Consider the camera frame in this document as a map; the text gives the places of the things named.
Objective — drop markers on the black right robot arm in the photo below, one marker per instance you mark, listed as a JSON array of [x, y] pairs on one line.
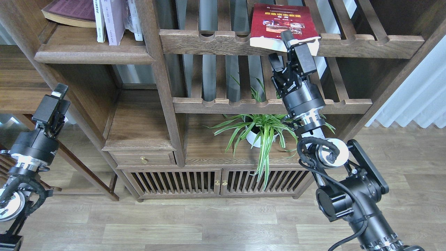
[[349, 185]]

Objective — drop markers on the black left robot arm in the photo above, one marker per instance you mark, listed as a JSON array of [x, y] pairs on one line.
[[21, 195]]

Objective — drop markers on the yellow-green paperback book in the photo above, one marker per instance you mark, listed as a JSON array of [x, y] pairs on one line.
[[100, 21]]

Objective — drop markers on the dark wooden bookshelf unit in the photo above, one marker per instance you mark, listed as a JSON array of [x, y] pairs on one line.
[[147, 98]]

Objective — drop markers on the white book in plastic wrap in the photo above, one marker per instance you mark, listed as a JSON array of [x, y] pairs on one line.
[[132, 21]]

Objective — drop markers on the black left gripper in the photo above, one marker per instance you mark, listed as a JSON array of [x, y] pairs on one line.
[[38, 147]]

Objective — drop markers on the white and purple book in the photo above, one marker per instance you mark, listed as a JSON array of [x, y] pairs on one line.
[[114, 12]]

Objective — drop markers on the maroon book with cream pages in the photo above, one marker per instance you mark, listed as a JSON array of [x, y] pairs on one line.
[[77, 13]]

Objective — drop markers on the green spider plant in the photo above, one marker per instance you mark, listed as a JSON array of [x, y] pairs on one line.
[[241, 124]]

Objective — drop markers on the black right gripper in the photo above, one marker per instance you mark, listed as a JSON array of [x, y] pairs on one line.
[[298, 94]]

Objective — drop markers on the white pleated curtain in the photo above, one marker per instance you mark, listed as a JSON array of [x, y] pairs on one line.
[[421, 97]]

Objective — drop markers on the brass drawer knob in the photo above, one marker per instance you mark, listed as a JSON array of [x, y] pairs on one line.
[[143, 160]]

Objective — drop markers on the red paperback book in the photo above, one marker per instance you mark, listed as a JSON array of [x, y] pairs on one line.
[[269, 21]]

